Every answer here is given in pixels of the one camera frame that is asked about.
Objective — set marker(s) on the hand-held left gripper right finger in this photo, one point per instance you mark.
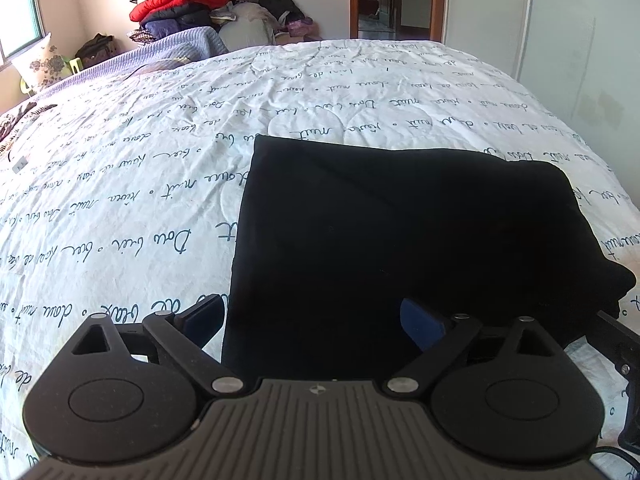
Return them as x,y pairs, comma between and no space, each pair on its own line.
420,325

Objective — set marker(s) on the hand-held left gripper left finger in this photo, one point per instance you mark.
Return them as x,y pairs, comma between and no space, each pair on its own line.
202,317

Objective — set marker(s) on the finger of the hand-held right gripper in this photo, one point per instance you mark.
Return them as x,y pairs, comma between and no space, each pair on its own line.
622,342

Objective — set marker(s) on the black pants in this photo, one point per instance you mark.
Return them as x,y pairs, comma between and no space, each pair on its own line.
390,230

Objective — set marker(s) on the light blue script printed blanket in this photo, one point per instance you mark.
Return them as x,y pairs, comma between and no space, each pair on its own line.
150,185

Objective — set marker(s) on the blue knit blanket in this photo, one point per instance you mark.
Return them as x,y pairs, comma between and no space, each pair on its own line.
165,47

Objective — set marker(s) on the black bag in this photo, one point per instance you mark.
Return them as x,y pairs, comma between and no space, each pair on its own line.
97,50

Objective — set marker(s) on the cardboard box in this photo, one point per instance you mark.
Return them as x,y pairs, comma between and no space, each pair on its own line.
287,37

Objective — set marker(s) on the grey cloth bundle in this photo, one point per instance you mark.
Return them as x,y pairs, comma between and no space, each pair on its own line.
247,27

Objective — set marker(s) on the navy blue jacket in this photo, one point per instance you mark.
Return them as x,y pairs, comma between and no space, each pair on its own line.
175,22

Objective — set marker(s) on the floral pillow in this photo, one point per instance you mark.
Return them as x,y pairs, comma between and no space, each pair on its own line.
42,62

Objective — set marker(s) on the purple cloth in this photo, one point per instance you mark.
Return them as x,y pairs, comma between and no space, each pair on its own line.
300,27

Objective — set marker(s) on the white wardrobe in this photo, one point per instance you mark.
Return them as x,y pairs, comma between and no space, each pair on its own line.
550,35

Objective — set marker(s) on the black garment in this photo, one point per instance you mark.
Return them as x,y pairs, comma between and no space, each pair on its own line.
280,5

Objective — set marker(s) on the window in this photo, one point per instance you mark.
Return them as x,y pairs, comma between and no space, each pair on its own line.
17,5

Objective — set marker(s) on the wooden door frame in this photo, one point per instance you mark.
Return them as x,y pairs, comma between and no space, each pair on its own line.
440,0

